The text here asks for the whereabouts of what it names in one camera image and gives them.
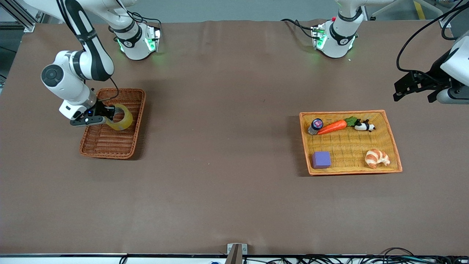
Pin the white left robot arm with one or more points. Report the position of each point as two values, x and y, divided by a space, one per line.
339 46

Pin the purple cube block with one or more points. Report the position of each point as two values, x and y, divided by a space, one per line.
321 159

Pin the aluminium frame profile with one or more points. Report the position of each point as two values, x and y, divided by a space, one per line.
22 16

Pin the orange wicker tray basket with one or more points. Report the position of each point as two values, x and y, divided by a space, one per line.
348 145

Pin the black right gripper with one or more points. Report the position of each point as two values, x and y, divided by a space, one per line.
100 109

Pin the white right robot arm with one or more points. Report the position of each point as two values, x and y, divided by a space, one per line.
67 82

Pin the toy croissant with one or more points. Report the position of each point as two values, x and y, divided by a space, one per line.
375 157

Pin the small bottle with purple lid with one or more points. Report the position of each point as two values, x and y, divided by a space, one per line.
315 124

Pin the black and white panda toy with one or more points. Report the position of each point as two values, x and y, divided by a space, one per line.
362 126

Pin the brown wicker basket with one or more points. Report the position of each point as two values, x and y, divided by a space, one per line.
106 141

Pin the toy carrot with green leaves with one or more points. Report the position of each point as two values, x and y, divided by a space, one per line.
333 126

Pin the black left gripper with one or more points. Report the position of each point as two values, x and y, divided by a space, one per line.
435 74

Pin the yellowish clear tape roll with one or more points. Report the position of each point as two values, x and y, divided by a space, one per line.
126 123

